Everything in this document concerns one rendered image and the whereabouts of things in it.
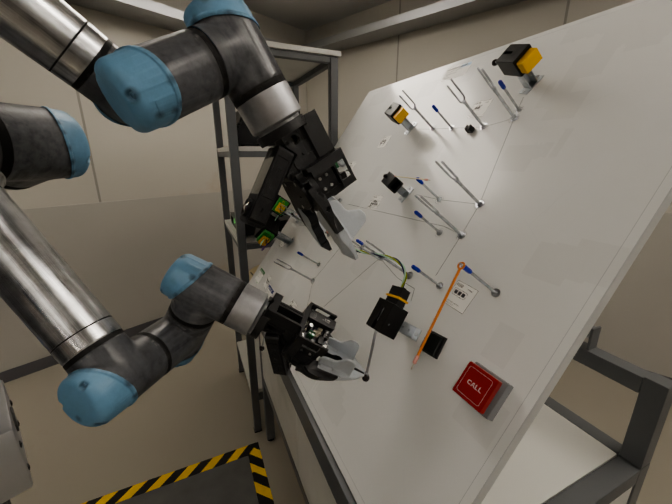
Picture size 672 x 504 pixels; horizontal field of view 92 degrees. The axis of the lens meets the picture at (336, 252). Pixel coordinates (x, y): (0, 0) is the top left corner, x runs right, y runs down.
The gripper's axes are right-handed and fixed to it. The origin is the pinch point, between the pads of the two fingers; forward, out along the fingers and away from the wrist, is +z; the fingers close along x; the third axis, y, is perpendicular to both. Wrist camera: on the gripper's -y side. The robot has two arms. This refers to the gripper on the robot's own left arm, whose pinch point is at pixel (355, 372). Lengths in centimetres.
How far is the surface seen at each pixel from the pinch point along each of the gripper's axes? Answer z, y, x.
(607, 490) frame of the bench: 55, 5, -1
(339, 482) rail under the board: 7.0, -13.1, -12.8
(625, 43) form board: 11, 59, 44
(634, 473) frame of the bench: 62, 8, 4
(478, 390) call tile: 10.0, 18.0, -5.5
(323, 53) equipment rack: -47, 12, 122
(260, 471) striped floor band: 22, -127, 13
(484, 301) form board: 10.6, 21.1, 9.2
